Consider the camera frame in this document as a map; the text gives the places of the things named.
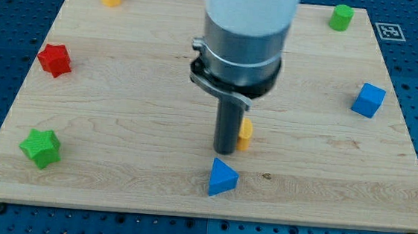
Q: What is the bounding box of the yellow heart block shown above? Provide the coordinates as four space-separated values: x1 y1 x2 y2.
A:
236 118 253 151

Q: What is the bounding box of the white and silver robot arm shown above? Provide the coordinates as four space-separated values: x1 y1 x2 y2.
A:
190 0 300 111

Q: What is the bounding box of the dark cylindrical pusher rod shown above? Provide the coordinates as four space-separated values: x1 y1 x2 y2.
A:
213 95 251 155

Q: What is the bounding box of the blue triangle block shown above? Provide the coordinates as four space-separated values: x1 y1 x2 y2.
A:
208 157 239 197

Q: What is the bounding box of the light wooden board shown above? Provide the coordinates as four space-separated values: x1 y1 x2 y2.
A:
0 0 418 233

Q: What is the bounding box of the blue cube block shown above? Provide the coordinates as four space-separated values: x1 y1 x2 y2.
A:
351 83 387 118

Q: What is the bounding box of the red star block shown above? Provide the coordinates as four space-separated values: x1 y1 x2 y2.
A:
37 44 72 78

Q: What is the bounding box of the green cylinder block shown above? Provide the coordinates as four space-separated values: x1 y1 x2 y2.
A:
329 4 355 32

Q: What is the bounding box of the green star block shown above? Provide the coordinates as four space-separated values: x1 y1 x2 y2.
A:
19 129 61 170

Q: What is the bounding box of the white fiducial marker tag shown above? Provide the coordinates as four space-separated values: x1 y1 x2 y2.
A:
376 22 406 42

